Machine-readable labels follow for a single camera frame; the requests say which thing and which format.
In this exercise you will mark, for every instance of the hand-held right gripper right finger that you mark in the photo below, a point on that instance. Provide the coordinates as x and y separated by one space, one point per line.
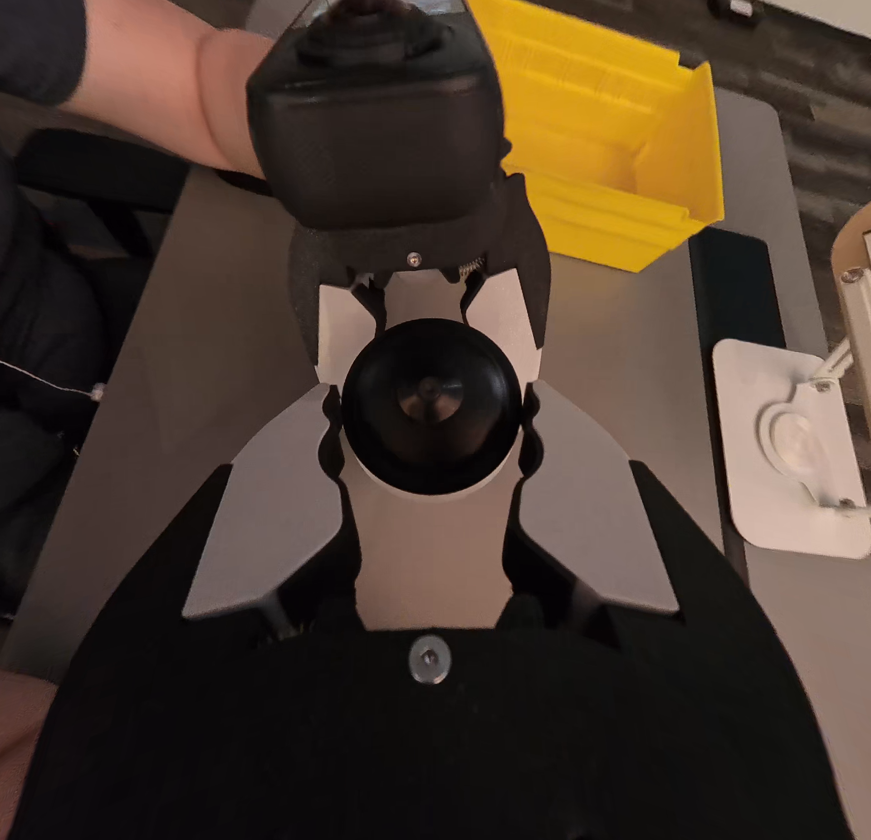
592 514

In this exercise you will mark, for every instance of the white plastic bottle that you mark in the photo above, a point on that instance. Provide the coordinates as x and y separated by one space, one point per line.
436 492

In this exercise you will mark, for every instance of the yellow plastic bin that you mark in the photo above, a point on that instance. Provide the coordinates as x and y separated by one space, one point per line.
613 133

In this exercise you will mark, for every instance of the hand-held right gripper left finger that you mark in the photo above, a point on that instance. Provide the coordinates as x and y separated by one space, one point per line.
272 527

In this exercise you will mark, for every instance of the person's left forearm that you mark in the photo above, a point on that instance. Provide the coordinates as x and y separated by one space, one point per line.
163 65

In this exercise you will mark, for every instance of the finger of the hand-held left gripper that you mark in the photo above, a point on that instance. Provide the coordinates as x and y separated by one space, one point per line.
343 330
511 323

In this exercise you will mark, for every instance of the small black floor object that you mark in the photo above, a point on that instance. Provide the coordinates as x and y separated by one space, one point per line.
736 6

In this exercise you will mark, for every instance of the black bottle lid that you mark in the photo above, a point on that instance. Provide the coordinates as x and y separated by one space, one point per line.
429 405

